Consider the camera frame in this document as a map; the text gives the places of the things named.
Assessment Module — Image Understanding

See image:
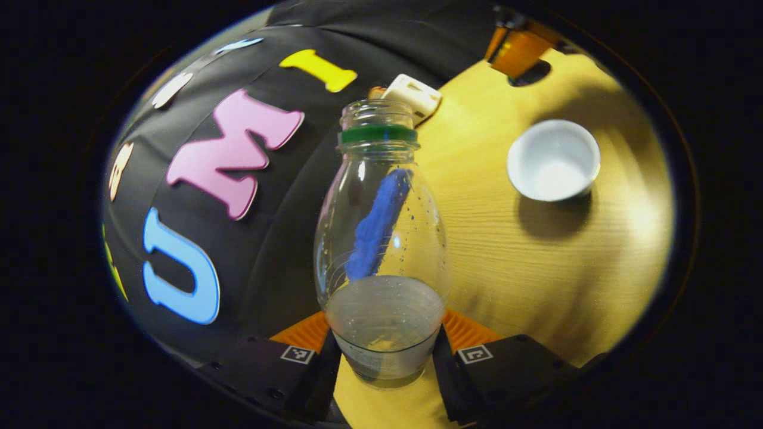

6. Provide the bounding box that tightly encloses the clear plastic water bottle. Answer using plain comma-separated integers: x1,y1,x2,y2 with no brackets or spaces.
314,99,451,383

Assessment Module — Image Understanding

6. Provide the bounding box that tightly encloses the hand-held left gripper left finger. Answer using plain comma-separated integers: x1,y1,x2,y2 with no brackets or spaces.
197,310,343,425

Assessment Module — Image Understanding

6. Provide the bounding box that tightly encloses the blue folded towel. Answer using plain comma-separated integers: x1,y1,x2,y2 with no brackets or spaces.
346,168,414,281

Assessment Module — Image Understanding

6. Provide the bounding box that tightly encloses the white toaster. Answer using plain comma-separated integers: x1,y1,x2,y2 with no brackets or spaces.
381,74,443,126

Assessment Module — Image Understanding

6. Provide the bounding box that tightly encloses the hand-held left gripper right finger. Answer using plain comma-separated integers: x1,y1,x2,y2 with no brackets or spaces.
432,309,580,426

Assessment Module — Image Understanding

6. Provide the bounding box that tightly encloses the dark blue teacup lid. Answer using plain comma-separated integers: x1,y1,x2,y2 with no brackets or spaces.
510,60,553,88

